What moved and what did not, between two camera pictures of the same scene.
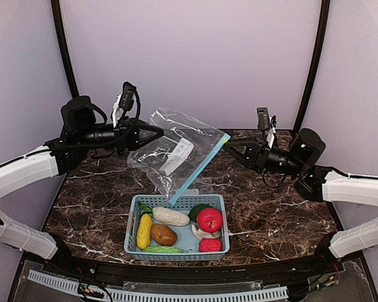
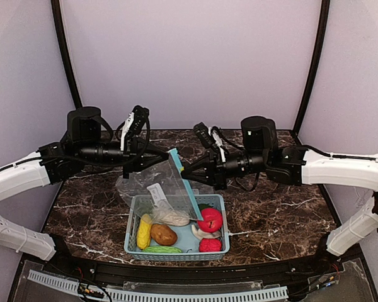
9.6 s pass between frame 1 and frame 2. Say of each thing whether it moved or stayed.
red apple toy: stayed
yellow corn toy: stayed
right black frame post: stayed
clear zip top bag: moved
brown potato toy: stayed
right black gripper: moved
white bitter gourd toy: stayed
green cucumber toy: stayed
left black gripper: moved
